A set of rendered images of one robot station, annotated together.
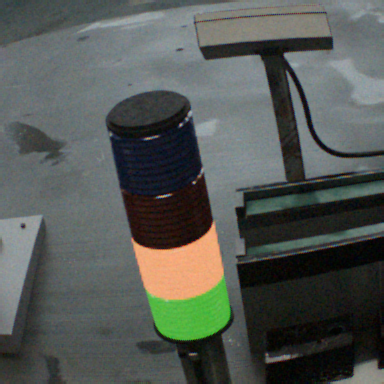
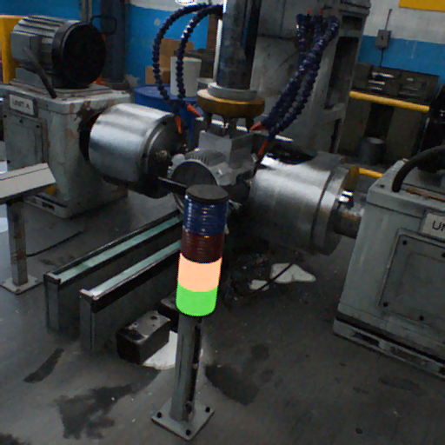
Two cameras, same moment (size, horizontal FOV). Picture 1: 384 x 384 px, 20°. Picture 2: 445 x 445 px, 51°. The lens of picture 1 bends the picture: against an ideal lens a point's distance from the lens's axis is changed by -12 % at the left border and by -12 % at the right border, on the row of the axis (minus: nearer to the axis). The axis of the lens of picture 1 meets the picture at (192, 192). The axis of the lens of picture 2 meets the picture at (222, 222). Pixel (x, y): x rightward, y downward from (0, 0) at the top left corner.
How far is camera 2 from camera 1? 0.76 m
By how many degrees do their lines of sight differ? 60
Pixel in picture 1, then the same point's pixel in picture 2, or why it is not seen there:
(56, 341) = not seen: outside the picture
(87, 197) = not seen: outside the picture
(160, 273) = (210, 275)
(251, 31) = (14, 187)
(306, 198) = (81, 267)
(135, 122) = (218, 196)
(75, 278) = not seen: outside the picture
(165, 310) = (206, 297)
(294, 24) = (35, 178)
